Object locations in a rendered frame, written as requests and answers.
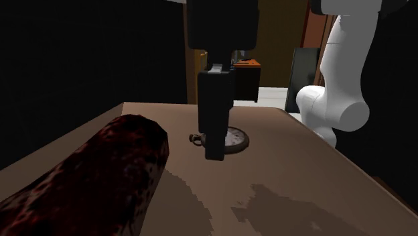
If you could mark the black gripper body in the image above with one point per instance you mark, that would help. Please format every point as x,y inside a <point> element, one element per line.
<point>222,23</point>

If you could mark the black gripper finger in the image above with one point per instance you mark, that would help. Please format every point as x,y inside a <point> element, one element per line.
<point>214,108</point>

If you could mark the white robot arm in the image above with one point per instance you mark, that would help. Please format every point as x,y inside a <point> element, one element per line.
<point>343,81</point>

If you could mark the silver pocket watch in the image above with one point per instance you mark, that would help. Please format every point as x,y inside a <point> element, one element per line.
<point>236,139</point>

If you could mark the black cabinet with orange top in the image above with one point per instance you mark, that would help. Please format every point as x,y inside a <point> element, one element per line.
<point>247,81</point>

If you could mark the dark grey upright board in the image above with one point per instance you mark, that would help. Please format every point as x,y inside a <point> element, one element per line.
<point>302,78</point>

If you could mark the brown table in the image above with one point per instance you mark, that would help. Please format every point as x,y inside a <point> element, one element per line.
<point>287,170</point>

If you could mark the dark red sausage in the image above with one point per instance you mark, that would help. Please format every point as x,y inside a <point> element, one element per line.
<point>98,183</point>

